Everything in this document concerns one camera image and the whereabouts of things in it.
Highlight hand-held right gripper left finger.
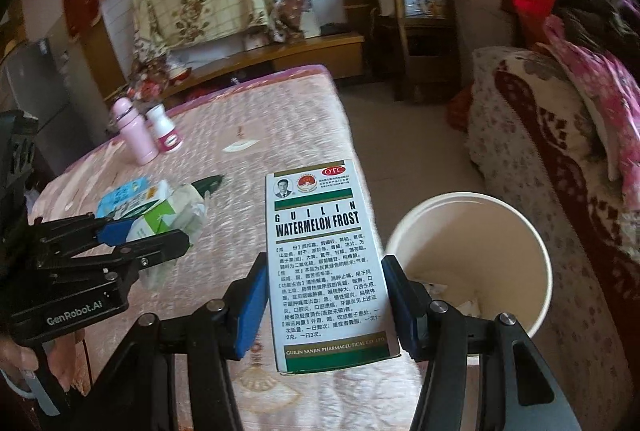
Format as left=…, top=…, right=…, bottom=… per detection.
left=70, top=252, right=271, bottom=431

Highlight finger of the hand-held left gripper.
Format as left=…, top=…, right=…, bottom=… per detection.
left=30, top=212, right=136, bottom=254
left=37, top=230, right=193, bottom=294

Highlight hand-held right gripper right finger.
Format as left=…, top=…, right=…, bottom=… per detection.
left=381, top=255, right=583, bottom=431

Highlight green white carton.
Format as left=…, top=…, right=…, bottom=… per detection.
left=125, top=181, right=181, bottom=244

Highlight green white medicine box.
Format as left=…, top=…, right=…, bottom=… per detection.
left=265, top=158, right=402, bottom=374

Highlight white bucket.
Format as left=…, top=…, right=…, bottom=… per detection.
left=384, top=192, right=544, bottom=364

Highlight person's left hand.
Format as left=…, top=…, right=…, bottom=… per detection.
left=0, top=335, right=40, bottom=374

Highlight blue white carton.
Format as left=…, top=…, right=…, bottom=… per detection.
left=95, top=176, right=151, bottom=218

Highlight white paper scraps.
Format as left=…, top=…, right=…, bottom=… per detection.
left=415, top=280, right=482, bottom=318

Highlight crumpled white tissue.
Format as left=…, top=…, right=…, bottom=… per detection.
left=167, top=184, right=208, bottom=239

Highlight dark green pouch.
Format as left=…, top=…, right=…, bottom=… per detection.
left=192, top=174, right=224, bottom=199

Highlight pink bottle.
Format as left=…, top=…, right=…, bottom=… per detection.
left=111, top=97, right=160, bottom=165

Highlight white pill bottle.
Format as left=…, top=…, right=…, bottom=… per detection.
left=145, top=105, right=184, bottom=154

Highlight pile of plastic bags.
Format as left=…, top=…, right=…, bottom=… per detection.
left=127, top=56, right=173, bottom=104

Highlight grey refrigerator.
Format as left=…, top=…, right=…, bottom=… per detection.
left=0, top=38, right=71, bottom=177

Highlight orange bag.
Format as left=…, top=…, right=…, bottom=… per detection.
left=446, top=88, right=473, bottom=132

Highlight floral covered sofa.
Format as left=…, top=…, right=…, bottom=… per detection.
left=467, top=44, right=640, bottom=412

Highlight wooden TV cabinet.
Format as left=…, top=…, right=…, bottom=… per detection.
left=160, top=31, right=366, bottom=97

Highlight wooden shelf stand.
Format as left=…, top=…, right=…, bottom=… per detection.
left=367, top=0, right=461, bottom=99

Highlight pink floral blanket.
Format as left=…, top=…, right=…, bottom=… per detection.
left=542, top=0, right=640, bottom=222

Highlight red bag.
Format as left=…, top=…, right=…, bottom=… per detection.
left=512, top=0, right=556, bottom=42

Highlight dark brown cloth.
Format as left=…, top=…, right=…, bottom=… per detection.
left=555, top=0, right=636, bottom=32

